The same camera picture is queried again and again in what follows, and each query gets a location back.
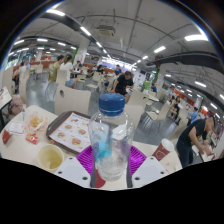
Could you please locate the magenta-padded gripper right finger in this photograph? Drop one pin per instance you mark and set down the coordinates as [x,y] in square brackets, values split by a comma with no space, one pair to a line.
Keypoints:
[139,160]

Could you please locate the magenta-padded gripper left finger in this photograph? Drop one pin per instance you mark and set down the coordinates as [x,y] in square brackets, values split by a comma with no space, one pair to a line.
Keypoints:
[86,160]

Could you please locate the clear blue-capped water bottle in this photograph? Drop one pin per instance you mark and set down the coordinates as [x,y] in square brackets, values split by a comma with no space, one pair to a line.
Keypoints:
[111,133]

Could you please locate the red paper cup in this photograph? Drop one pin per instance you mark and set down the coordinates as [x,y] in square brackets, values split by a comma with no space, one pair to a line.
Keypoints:
[162,151]

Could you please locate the flat round red coaster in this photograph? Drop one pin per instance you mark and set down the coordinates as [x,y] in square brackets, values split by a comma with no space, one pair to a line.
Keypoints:
[100,181]

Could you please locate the printed paper tray liner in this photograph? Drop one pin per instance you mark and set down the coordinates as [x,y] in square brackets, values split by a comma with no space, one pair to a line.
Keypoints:
[71,131]

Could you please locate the cream plastic cup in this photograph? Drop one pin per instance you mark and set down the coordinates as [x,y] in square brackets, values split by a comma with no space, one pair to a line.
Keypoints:
[50,158]

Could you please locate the cream chair with round hole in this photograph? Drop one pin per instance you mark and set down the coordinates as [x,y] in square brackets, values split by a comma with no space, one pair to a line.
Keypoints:
[136,115]
[73,100]

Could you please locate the dark brown food tray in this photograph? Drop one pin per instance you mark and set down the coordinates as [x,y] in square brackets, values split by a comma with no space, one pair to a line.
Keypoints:
[50,128]

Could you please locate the small red sauce packet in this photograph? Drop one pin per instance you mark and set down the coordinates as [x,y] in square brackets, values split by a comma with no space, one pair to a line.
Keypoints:
[32,139]

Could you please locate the person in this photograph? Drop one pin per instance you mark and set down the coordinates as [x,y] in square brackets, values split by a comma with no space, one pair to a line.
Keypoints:
[55,70]
[67,68]
[124,83]
[191,133]

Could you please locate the group of cream chairs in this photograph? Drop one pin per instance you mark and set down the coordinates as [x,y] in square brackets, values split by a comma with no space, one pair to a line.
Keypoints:
[138,98]

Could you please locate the clear food bag with fries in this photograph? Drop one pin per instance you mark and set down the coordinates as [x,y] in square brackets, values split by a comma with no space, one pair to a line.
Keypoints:
[35,121]

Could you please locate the white printed card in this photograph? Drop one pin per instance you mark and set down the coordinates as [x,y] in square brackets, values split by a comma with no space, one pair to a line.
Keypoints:
[16,127]

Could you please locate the small teal bottle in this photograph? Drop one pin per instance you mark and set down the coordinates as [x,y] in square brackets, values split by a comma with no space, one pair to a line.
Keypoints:
[23,113]

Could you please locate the red flat box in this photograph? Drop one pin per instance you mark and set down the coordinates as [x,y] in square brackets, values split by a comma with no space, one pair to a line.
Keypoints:
[6,136]

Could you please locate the pink backpack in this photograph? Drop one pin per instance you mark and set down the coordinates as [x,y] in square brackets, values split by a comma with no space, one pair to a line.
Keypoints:
[16,105]

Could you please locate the white side table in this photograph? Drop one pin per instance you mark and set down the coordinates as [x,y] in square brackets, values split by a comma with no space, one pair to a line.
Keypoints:
[4,96]

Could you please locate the ceiling air conditioner unit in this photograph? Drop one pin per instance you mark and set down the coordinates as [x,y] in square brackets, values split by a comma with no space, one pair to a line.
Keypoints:
[106,31]

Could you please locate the ceiling light strips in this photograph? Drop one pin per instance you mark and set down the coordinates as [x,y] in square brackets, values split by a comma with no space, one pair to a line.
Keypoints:
[196,37]

